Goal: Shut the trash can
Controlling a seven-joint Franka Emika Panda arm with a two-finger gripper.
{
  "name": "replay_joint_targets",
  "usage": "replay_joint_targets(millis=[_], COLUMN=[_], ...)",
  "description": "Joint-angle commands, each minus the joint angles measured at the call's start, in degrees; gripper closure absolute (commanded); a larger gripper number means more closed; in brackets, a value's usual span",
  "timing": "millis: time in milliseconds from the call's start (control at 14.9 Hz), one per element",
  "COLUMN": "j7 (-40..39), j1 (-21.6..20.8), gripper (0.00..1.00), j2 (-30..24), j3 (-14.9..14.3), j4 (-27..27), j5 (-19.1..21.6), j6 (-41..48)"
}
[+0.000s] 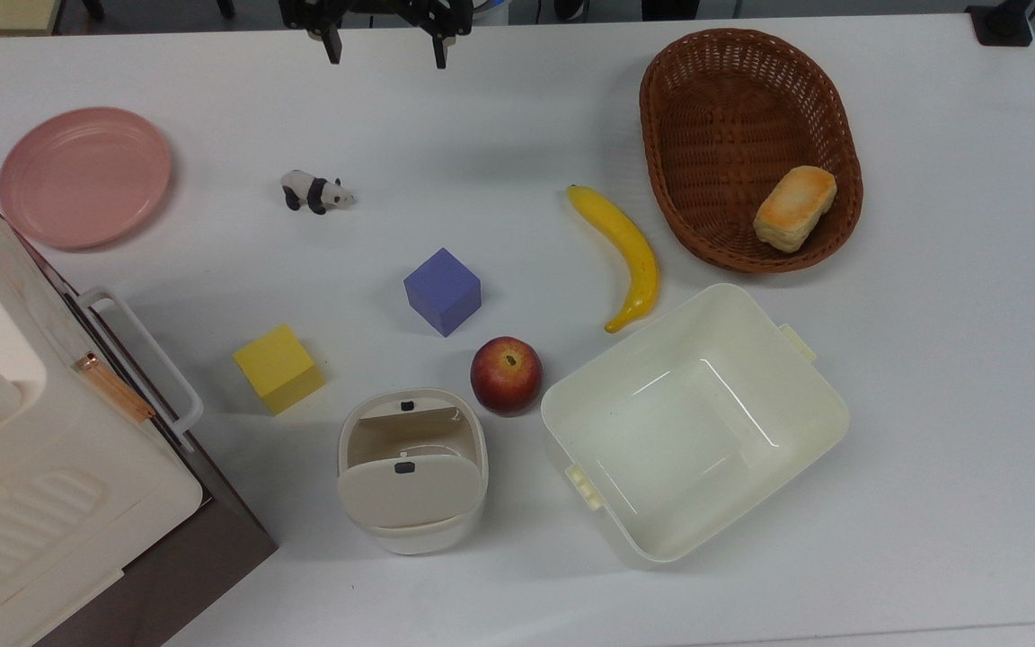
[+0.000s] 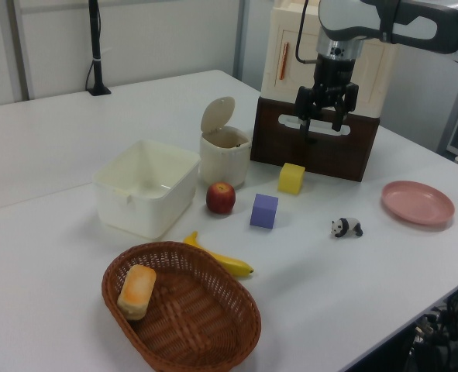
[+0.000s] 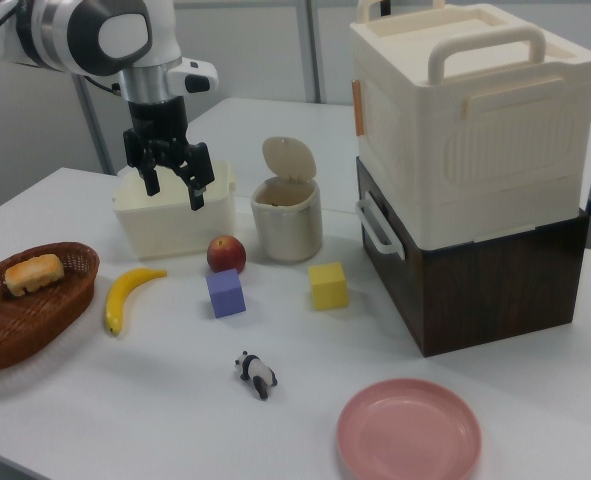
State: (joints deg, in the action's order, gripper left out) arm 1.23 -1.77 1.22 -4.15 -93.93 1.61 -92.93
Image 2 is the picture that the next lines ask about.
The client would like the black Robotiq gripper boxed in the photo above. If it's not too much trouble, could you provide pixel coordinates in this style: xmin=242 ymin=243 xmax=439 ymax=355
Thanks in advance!
xmin=294 ymin=53 xmax=360 ymax=143

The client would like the beige trash can lid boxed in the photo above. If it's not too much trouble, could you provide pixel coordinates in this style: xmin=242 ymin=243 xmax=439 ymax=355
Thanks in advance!
xmin=200 ymin=96 xmax=236 ymax=135

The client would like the small white trash can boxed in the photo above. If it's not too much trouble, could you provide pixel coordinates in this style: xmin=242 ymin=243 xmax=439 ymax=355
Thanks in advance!
xmin=198 ymin=126 xmax=253 ymax=188

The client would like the dark brown drawer base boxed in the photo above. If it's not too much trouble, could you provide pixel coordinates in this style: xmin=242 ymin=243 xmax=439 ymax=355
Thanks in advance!
xmin=250 ymin=95 xmax=381 ymax=184

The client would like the yellow foam cube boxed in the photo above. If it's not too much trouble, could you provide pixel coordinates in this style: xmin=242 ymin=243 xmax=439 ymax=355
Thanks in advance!
xmin=277 ymin=162 xmax=306 ymax=195

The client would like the cream plastic cabinet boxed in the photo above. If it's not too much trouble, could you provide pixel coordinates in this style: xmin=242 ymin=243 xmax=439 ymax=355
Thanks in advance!
xmin=260 ymin=0 xmax=398 ymax=118

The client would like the toy panda figure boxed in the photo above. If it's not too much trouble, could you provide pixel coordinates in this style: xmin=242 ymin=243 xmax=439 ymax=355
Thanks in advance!
xmin=330 ymin=216 xmax=364 ymax=239

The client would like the purple foam cube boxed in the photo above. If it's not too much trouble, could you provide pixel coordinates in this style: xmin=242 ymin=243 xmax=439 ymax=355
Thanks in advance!
xmin=250 ymin=193 xmax=280 ymax=230

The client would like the pink plastic plate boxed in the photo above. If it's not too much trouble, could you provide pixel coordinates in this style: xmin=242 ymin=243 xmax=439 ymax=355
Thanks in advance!
xmin=381 ymin=180 xmax=456 ymax=227

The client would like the red apple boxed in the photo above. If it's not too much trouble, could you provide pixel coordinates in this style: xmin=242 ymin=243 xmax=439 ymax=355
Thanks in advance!
xmin=205 ymin=181 xmax=237 ymax=215

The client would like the yellow banana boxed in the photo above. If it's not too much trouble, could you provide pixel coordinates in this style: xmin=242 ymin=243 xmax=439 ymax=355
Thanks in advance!
xmin=183 ymin=231 xmax=255 ymax=278

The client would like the white plastic storage bin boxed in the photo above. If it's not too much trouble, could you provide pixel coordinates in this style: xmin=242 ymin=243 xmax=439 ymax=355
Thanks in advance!
xmin=92 ymin=139 xmax=201 ymax=239

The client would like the brown wicker basket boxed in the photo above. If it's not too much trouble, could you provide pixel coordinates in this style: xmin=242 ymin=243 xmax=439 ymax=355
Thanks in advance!
xmin=101 ymin=240 xmax=263 ymax=372

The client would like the orange bread loaf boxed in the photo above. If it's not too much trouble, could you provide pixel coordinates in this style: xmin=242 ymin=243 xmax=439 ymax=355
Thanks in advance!
xmin=116 ymin=263 xmax=157 ymax=322

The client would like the white drawer handle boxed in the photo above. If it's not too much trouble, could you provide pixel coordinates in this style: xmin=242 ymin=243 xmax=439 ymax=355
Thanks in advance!
xmin=277 ymin=112 xmax=352 ymax=137

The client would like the copper cabinet handle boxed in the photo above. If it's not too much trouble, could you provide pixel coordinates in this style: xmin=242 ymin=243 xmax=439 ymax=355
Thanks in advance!
xmin=279 ymin=41 xmax=290 ymax=81

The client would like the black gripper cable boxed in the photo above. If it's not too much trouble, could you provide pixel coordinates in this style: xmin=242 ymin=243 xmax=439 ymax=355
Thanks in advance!
xmin=294 ymin=0 xmax=319 ymax=65

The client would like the black camera stand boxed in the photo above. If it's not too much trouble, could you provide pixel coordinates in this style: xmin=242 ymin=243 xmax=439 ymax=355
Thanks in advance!
xmin=85 ymin=0 xmax=112 ymax=97

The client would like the black cable bundle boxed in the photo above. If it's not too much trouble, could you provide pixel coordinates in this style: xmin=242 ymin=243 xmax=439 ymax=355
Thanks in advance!
xmin=405 ymin=285 xmax=458 ymax=372

